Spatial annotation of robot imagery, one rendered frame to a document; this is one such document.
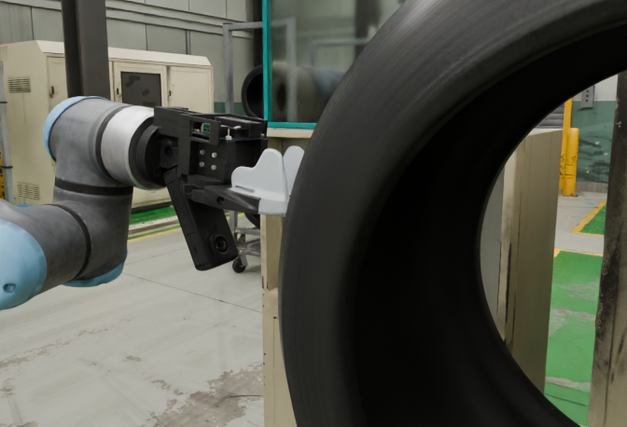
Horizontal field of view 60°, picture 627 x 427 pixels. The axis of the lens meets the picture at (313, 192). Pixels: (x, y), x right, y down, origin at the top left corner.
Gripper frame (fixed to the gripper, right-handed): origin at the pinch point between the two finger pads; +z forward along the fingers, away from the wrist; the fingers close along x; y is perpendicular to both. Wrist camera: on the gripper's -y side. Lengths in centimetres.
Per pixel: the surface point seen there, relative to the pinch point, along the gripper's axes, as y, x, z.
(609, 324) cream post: -11.6, 26.1, 23.9
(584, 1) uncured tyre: 17.0, -11.7, 21.1
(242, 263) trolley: -145, 271, -238
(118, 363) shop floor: -147, 120, -188
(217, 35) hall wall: 53, 773, -774
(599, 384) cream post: -18.8, 26.1, 24.3
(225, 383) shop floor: -139, 136, -128
